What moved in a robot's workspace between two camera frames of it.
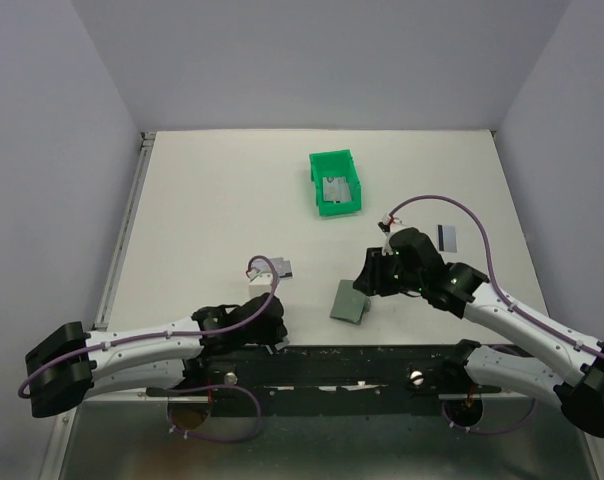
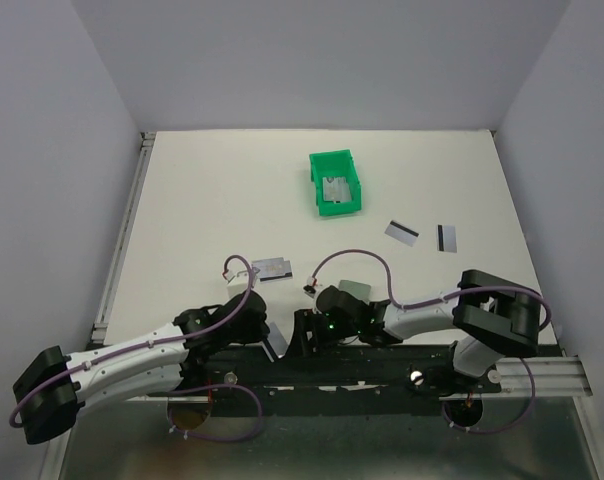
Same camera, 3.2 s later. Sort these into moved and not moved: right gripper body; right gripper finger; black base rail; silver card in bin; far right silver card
Moved: right gripper finger; right gripper body
Not moved: far right silver card; black base rail; silver card in bin
